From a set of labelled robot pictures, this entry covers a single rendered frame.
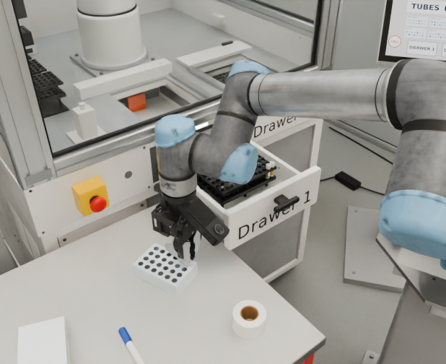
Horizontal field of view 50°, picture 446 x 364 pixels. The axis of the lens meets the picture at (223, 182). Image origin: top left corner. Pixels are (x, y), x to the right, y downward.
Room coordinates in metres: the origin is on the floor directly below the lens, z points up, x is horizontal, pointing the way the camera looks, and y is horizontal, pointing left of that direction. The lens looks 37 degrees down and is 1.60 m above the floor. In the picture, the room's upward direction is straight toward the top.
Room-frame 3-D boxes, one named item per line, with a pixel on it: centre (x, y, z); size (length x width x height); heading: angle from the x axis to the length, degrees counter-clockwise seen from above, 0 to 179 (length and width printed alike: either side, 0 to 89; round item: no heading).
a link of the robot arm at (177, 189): (0.76, 0.09, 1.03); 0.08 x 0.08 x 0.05
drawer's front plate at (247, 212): (0.87, -0.12, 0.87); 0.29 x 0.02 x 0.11; 128
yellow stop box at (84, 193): (0.90, 0.32, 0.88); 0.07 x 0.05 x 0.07; 128
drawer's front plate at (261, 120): (1.31, -0.18, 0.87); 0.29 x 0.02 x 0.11; 128
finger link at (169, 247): (0.75, 0.10, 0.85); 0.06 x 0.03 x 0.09; 58
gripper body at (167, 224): (0.77, 0.10, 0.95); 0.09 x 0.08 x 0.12; 58
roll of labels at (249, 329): (0.62, -0.05, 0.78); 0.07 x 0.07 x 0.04
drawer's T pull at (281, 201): (0.85, -0.14, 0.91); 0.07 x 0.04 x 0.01; 128
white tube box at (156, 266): (0.75, 0.13, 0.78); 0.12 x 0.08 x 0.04; 58
